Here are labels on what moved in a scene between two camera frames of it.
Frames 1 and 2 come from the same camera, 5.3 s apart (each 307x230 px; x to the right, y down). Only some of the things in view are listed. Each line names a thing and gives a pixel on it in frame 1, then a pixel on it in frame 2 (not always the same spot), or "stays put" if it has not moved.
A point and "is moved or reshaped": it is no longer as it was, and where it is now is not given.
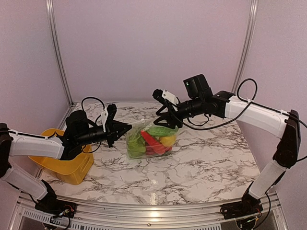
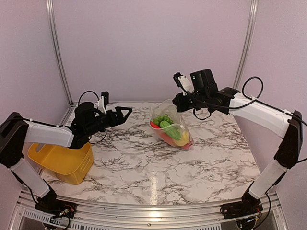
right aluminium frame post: [251, 25] stays put
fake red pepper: [153, 146] to [167, 138]
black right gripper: [171, 117] to [181, 106]
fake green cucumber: [162, 131] is moved or reshaped
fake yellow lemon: [167, 141] to [184, 139]
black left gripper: [113, 132] to [120, 119]
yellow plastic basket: [71, 171] stays put
